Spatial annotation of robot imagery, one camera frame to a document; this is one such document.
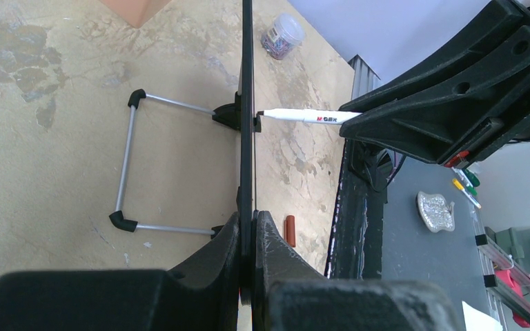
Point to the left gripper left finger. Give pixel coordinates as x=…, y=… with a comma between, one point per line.
x=201, y=293

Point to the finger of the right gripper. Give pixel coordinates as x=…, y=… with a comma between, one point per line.
x=481, y=48
x=471, y=114

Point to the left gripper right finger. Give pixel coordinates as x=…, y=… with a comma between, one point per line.
x=288, y=294

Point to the red-brown marker cap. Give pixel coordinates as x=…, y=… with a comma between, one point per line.
x=289, y=231

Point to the white marker rainbow stripe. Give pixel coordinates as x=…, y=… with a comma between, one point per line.
x=328, y=117

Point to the yellow green screwdrivers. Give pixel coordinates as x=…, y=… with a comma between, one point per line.
x=464, y=184

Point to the silver floor patch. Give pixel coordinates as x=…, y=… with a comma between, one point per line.
x=436, y=212

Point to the white paper sheet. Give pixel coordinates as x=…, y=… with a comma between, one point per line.
x=475, y=320

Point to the small clear plastic jar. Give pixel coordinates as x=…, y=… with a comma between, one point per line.
x=283, y=36

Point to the peach plastic file organizer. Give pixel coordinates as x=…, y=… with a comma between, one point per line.
x=135, y=12

